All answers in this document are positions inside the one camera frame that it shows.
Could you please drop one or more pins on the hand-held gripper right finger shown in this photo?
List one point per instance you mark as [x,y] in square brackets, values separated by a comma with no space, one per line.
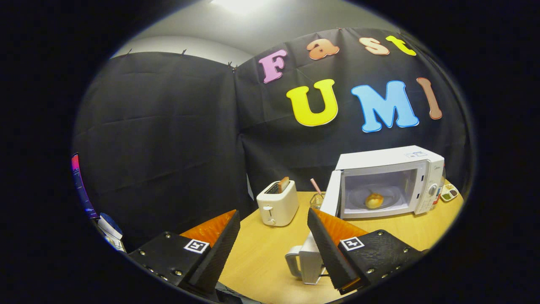
[328,249]

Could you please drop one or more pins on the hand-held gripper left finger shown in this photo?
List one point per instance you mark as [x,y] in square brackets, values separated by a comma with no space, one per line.
[219,249]

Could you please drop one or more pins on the round golden bread bun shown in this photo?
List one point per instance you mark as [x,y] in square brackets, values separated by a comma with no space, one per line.
[374,201]

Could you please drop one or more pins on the white microwave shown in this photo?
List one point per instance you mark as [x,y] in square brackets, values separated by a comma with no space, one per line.
[379,158]

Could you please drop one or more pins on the glass microwave turntable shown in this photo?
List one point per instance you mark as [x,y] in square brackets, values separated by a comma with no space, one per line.
[392,196]

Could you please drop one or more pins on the pink striped straw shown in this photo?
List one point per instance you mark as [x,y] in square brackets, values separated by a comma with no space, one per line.
[316,186]

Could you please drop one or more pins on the white toaster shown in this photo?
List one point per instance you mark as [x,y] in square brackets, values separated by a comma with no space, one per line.
[276,207]

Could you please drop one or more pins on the brown toast slice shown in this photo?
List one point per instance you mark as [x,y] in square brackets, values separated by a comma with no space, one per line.
[284,185]

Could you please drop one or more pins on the blue and white packet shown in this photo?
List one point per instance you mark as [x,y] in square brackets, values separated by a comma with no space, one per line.
[110,226]

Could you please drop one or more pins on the clear plastic water bottle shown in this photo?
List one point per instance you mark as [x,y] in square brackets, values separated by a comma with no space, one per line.
[442,192]

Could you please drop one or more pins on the white divided dish of beans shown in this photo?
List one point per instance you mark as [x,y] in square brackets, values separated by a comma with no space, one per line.
[449,193]

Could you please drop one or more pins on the computer monitor screen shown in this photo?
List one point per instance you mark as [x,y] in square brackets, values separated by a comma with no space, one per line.
[81,185]

